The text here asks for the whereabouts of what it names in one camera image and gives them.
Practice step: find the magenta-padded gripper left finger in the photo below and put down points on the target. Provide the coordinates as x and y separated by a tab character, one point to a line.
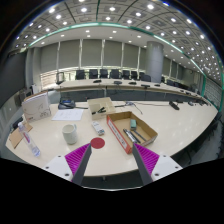
78	159

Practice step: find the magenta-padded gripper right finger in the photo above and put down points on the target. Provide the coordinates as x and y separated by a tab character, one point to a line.
146	159

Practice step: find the clear plastic water bottle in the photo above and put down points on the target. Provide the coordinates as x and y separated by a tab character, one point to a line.
29	140

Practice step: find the flat round red coaster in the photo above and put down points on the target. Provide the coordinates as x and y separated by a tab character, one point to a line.
97	143

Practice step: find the white ceramic mug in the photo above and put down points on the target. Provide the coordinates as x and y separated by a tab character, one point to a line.
69	134

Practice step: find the black tool in cardboard box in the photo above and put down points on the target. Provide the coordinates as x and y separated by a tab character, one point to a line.
130	135

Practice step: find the small white rectangular packet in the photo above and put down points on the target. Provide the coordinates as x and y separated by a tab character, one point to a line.
98	128

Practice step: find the small teal item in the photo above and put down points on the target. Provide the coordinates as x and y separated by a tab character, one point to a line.
133	124

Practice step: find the open cardboard box red side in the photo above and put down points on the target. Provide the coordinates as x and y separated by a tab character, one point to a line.
116	131

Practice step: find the white paper sheet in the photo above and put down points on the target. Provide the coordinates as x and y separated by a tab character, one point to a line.
67	115

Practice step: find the black tool in beige box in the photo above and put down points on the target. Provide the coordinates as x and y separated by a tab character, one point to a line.
99	110

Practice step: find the black desk telephone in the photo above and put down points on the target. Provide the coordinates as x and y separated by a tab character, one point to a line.
66	104

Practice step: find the black table microphone base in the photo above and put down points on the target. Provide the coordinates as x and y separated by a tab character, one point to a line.
174	105

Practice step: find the small open beige box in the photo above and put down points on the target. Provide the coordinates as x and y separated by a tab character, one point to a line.
106	104

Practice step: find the large white carton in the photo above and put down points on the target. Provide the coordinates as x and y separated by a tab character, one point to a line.
36	107

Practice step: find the black office chairs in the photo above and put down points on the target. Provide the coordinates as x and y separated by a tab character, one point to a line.
110	74

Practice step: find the ceiling lights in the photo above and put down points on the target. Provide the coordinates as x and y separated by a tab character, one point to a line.
110	15

